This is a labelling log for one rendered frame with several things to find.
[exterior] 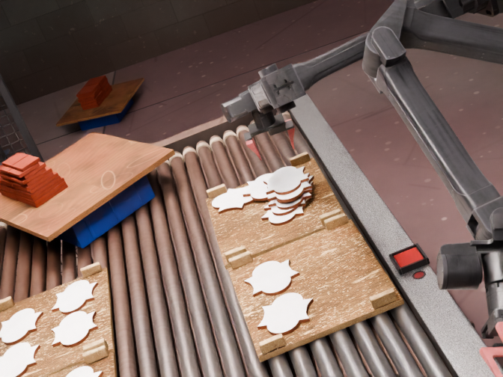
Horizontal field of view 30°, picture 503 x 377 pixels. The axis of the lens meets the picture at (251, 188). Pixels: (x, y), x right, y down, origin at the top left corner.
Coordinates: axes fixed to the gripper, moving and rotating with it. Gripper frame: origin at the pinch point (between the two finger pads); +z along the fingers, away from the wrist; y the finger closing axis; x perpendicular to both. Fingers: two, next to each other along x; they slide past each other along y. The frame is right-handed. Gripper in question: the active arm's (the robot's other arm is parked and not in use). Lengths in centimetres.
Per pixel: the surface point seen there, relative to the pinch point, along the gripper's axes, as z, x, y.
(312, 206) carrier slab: 13.0, 13.8, -4.5
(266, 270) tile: 11.9, 39.3, 11.5
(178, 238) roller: 14.3, 3.3, 35.2
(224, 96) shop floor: 106, -331, 29
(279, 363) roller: 15, 74, 13
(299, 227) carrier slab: 13.0, 22.8, 0.5
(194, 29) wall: 95, -461, 41
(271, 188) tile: 6.9, 7.6, 4.7
